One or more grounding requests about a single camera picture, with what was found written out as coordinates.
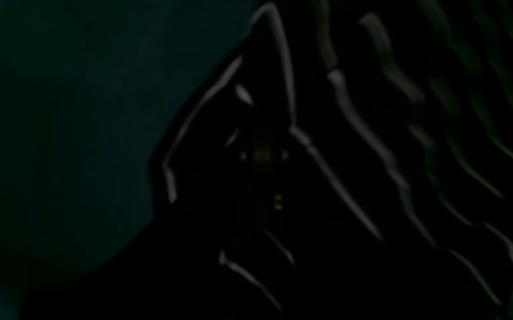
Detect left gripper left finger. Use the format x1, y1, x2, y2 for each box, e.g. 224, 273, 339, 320
19, 160, 262, 320

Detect teal table cloth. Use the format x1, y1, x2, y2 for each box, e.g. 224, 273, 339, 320
0, 0, 257, 320

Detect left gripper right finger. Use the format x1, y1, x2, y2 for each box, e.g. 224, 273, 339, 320
265, 151, 461, 320

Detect navy white striped t-shirt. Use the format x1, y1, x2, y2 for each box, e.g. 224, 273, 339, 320
152, 0, 513, 320

